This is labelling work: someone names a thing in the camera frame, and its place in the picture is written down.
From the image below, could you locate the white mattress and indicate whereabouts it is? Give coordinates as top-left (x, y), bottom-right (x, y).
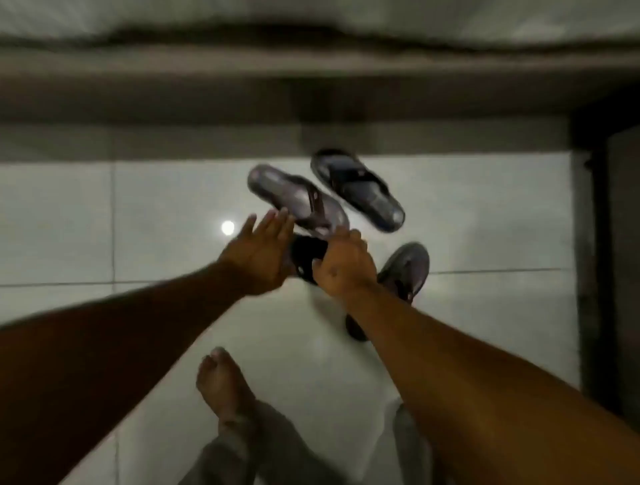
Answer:
top-left (0, 0), bottom-right (640, 50)

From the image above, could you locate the grey flip-flop sandal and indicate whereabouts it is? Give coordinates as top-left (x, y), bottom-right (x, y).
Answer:
top-left (344, 242), bottom-right (431, 343)
top-left (310, 148), bottom-right (406, 234)
top-left (247, 164), bottom-right (351, 239)

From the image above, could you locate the black sandal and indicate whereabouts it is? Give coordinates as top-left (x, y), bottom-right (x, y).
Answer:
top-left (290, 233), bottom-right (331, 287)

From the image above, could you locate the person's left hand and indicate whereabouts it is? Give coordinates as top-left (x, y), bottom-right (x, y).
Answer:
top-left (216, 207), bottom-right (297, 297)

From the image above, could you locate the person's bare foot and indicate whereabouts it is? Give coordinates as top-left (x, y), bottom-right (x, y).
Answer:
top-left (195, 347), bottom-right (262, 436)

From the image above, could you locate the brown wooden bed frame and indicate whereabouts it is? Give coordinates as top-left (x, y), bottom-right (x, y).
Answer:
top-left (0, 30), bottom-right (640, 127)

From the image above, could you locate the person's right forearm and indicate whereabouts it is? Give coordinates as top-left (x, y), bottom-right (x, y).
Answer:
top-left (344, 284), bottom-right (640, 485)

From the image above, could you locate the person's left forearm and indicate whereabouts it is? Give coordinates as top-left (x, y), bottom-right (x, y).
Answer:
top-left (0, 261), bottom-right (251, 485)

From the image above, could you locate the dark wooden bed leg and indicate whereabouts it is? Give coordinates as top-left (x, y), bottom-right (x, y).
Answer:
top-left (569, 97), bottom-right (640, 418)

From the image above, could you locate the person's right hand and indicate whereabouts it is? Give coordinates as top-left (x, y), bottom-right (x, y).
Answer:
top-left (311, 226), bottom-right (379, 301)

